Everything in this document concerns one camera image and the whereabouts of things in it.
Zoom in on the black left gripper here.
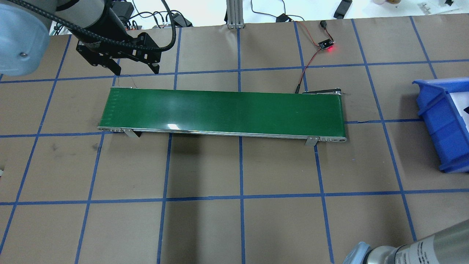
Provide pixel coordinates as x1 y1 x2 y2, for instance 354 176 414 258
75 7 161 76

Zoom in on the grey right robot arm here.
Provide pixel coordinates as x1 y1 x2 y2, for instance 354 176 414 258
343 220 469 264

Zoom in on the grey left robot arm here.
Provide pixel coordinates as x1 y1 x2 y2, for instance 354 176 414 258
0 0 161 76

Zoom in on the black power adapter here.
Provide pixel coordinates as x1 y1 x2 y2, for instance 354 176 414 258
171 13 193 28

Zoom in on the green conveyor belt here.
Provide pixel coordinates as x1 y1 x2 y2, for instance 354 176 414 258
97 87 347 145

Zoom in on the small speed controller board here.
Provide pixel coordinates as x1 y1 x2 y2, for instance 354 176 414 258
318 38 335 51

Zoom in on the black power brick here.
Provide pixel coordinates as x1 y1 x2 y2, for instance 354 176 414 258
333 0 353 19

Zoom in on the blue plastic bin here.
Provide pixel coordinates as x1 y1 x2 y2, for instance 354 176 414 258
413 77 469 173

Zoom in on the white foam sheet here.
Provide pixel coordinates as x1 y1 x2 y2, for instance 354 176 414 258
450 91 469 131

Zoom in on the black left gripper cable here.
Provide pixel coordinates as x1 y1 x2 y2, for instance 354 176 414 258
7 0 177 52

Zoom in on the aluminium frame post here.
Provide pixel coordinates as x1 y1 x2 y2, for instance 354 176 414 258
226 0 245 29

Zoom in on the red black conveyor cable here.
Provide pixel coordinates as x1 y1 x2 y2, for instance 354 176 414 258
294 21 335 94

